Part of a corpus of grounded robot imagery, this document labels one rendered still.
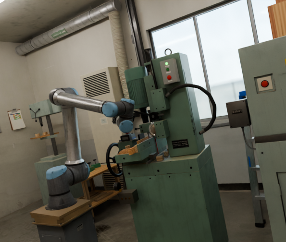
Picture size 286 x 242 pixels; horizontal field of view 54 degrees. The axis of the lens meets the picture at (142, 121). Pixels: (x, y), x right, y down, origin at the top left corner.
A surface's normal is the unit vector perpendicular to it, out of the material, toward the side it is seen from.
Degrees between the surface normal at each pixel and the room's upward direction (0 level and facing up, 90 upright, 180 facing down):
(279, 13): 87
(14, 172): 90
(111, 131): 90
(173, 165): 90
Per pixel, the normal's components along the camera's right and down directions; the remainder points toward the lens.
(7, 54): 0.83, -0.14
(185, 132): -0.41, 0.14
